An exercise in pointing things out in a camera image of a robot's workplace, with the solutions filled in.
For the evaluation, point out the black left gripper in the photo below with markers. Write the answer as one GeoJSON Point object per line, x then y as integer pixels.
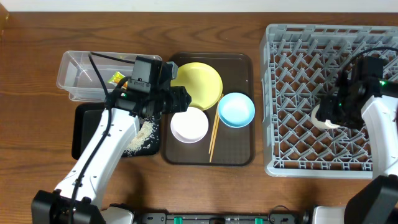
{"type": "Point", "coordinates": [182, 100]}

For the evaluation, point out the clear plastic waste bin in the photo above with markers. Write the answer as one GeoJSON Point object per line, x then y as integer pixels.
{"type": "Point", "coordinates": [77, 76]}

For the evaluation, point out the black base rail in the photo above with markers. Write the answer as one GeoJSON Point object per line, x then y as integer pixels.
{"type": "Point", "coordinates": [278, 215]}

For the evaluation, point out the green snack wrapper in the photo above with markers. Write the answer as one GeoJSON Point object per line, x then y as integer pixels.
{"type": "Point", "coordinates": [116, 78]}

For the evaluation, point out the white green cup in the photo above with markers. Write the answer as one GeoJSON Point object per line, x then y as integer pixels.
{"type": "Point", "coordinates": [321, 124]}

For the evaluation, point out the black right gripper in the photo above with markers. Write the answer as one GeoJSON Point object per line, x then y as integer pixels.
{"type": "Point", "coordinates": [325, 111]}

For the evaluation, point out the grey plastic dishwasher rack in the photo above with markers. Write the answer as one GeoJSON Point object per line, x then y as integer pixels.
{"type": "Point", "coordinates": [299, 65]}

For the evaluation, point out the dark brown serving tray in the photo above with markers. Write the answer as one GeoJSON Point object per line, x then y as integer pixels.
{"type": "Point", "coordinates": [233, 146]}

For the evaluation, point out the pile of rice grains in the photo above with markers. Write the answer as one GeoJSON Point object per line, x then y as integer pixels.
{"type": "Point", "coordinates": [145, 139]}

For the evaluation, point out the black waste tray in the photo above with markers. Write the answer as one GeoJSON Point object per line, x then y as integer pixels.
{"type": "Point", "coordinates": [87, 118]}

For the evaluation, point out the yellow plate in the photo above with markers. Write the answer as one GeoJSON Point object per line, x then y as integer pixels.
{"type": "Point", "coordinates": [202, 82]}

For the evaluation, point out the light blue bowl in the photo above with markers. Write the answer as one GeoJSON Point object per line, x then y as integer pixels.
{"type": "Point", "coordinates": [236, 110]}

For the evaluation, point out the white rice bowl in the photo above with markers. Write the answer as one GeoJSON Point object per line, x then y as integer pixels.
{"type": "Point", "coordinates": [190, 126]}

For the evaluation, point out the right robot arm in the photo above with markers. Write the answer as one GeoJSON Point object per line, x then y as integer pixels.
{"type": "Point", "coordinates": [377, 202]}

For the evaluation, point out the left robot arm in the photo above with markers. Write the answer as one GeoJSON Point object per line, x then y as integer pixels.
{"type": "Point", "coordinates": [78, 197]}

